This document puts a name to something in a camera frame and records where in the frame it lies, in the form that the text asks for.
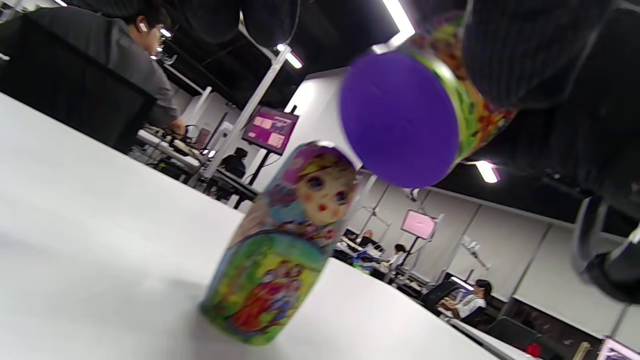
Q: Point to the person's right hand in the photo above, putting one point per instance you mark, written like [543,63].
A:
[575,150]

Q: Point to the person's left hand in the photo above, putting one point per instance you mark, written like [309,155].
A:
[525,50]

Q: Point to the largest pink-purple Russian doll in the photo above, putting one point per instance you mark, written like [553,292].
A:
[400,120]

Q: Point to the light blue Russian doll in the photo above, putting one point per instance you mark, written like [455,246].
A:
[280,250]

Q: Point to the ceiling light strip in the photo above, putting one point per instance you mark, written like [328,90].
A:
[292,59]
[487,171]
[165,33]
[397,22]

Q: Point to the black right hand controller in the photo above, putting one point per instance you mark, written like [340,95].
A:
[600,250]

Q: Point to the pink-screen monitor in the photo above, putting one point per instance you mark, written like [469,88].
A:
[419,224]

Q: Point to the dark monitor on stand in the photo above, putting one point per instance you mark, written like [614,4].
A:
[271,129]

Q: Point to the white background desk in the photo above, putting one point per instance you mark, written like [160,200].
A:
[167,147]

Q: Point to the black mesh office chair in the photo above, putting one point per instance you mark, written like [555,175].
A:
[65,90]

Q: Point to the white frame post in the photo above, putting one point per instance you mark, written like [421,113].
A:
[245,115]

